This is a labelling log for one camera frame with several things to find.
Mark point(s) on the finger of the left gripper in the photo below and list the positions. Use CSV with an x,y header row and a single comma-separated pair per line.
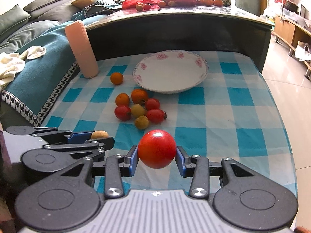
x,y
81,142
51,135

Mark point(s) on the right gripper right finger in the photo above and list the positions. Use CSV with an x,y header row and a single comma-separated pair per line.
x,y
197,168

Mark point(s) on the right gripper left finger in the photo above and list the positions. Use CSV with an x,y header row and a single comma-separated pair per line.
x,y
116,167

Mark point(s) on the yellow-brown longan fruit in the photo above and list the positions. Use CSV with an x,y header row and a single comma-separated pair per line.
x,y
98,134

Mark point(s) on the large red tomato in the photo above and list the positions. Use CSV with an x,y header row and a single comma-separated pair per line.
x,y
157,149

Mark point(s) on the yellow-green fruit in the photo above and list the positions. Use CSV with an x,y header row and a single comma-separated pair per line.
x,y
137,110

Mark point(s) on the larger orange tangerine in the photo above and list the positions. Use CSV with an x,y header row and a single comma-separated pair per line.
x,y
139,96

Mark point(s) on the small orange kumquat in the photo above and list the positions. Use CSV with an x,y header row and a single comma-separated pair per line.
x,y
116,78

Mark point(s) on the teal blanket houndstooth trim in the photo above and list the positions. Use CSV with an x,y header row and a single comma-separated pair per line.
x,y
50,90

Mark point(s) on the blue white checkered tablecloth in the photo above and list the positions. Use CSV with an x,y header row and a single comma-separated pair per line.
x,y
230,114

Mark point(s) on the cream crumpled cloth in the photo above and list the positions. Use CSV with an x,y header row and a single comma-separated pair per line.
x,y
14,63

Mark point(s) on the white floral porcelain plate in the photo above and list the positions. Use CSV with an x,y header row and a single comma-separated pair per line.
x,y
170,71

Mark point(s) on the grey green sofa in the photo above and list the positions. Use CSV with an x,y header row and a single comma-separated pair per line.
x,y
20,25

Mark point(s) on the dark coffee table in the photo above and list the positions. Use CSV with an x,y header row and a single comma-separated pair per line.
x,y
227,29

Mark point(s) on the wooden tv shelf unit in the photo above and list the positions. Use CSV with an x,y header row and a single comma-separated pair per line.
x,y
290,33

